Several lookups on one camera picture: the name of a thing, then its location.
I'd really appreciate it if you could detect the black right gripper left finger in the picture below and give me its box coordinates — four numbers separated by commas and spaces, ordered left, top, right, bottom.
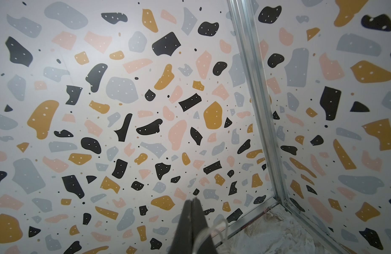
168, 200, 192, 254

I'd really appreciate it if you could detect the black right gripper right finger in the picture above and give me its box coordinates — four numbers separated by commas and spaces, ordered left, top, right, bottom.
191, 198, 217, 254

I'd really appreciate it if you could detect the metal right corner post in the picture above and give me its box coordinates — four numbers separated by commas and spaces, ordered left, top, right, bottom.
228, 1, 346, 254

